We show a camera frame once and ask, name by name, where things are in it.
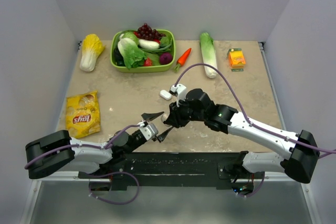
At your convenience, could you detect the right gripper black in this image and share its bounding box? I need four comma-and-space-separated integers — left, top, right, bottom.
166, 97, 206, 128

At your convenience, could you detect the white earbud charging case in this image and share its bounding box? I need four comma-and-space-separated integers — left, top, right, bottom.
159, 90, 172, 101

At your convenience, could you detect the pink earbud charging case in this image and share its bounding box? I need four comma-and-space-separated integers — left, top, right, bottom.
161, 113, 169, 122

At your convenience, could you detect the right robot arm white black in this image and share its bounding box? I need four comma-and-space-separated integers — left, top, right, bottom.
160, 85, 320, 184

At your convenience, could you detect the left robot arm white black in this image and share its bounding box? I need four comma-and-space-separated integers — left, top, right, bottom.
24, 112, 172, 179

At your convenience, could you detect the orange toy carrot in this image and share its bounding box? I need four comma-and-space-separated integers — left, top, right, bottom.
173, 48, 192, 73

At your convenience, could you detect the green plastic basket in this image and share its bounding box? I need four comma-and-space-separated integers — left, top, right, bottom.
110, 29, 176, 73

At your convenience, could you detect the purple onion in basket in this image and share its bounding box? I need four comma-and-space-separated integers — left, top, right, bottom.
159, 52, 173, 65

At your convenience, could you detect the red strawberry in basket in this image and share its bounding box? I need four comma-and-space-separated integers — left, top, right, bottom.
143, 58, 153, 67

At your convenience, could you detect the green white napa cabbage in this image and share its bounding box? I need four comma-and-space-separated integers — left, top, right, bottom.
199, 33, 217, 79

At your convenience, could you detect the orange juice carton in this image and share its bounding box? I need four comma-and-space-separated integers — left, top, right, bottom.
227, 48, 246, 71

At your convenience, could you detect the yellow lays chips bag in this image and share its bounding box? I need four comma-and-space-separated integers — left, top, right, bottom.
65, 90, 101, 138

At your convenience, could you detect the green lettuce in basket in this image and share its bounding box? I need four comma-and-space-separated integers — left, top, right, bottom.
118, 38, 147, 69

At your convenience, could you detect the white radish in basket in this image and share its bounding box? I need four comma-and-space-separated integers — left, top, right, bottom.
139, 39, 160, 50

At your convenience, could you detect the red grape bunch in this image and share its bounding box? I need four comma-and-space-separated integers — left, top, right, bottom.
133, 23, 166, 40

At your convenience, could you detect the yellow napa cabbage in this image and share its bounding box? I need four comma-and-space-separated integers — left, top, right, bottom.
79, 34, 105, 72

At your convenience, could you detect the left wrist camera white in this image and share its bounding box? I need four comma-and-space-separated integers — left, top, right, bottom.
138, 121, 158, 141

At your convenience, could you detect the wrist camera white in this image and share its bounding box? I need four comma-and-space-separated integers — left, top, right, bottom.
138, 121, 158, 141
169, 84, 187, 107

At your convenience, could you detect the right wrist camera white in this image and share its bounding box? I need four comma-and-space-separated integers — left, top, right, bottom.
169, 84, 187, 107

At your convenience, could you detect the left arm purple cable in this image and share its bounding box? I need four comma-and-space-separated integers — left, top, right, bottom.
24, 124, 141, 169

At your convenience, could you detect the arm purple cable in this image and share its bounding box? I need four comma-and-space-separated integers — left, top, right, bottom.
24, 124, 141, 169
176, 63, 336, 158

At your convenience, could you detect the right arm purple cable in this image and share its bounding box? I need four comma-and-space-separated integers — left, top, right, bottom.
176, 63, 336, 158

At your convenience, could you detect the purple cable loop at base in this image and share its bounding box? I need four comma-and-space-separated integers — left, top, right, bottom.
88, 170, 141, 205

